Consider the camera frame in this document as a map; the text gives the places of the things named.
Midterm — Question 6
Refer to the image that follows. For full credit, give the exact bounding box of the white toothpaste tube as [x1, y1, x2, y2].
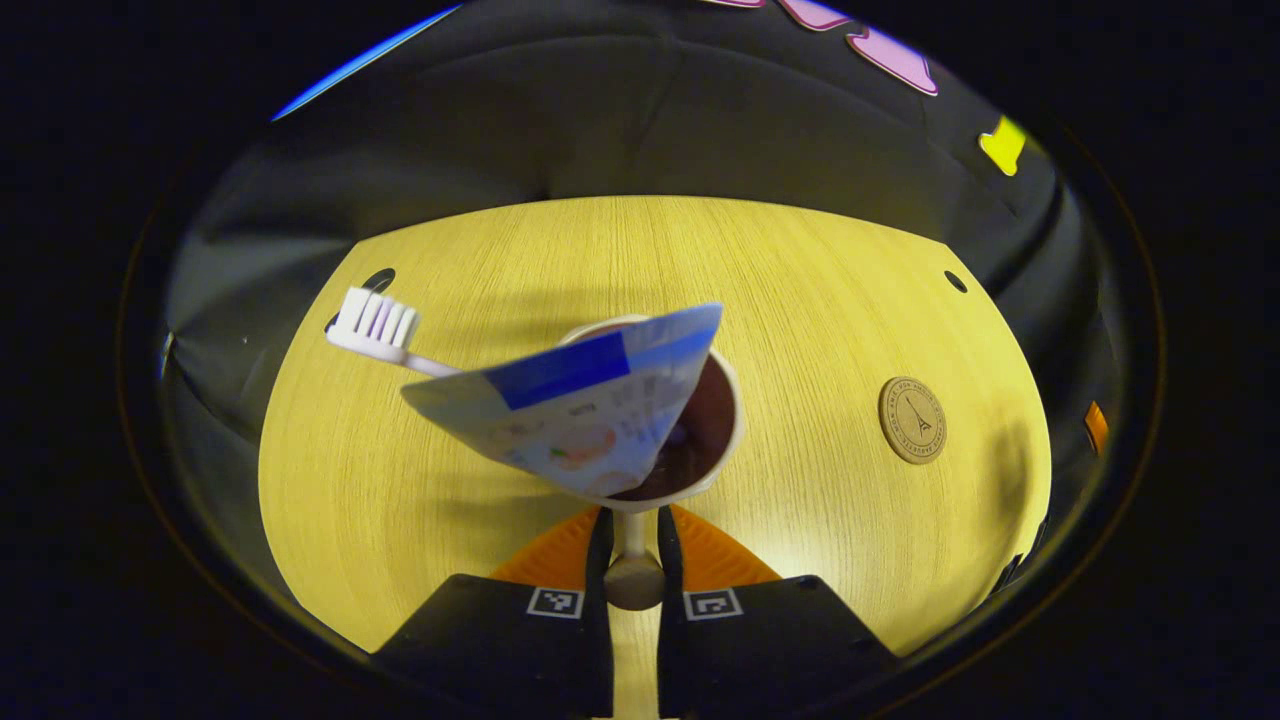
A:
[400, 303, 724, 498]

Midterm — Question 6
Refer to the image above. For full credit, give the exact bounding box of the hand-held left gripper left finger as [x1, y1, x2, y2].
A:
[370, 505, 616, 720]

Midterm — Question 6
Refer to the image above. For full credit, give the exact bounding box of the black backdrop cloth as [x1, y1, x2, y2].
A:
[160, 0, 1121, 601]

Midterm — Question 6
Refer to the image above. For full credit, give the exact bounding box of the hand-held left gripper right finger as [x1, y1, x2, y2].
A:
[655, 505, 901, 720]

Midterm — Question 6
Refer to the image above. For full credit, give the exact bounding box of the beige cup with wooden handle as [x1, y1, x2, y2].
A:
[555, 313, 746, 612]

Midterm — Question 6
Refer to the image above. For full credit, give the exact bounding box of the wooden desktop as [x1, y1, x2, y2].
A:
[258, 195, 1053, 720]

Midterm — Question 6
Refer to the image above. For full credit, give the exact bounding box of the round wooden coaster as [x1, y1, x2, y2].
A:
[878, 376, 948, 466]

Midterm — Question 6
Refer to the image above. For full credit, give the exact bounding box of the white toothbrush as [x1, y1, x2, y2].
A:
[326, 286, 463, 379]

